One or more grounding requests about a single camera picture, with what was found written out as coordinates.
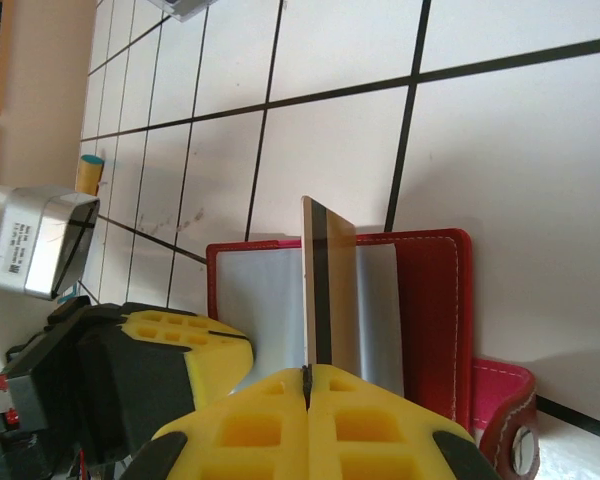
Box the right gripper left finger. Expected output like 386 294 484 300
134 366 310 480

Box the light blue card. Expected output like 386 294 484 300
355 244 408 402

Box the gold magnetic stripe card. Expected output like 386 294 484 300
300 195 358 374

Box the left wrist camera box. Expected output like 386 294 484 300
0 183 103 373

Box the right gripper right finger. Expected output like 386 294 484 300
307 363 504 480

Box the red leather card holder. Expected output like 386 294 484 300
205 227 539 477

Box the clear acrylic box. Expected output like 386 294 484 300
146 0 217 23

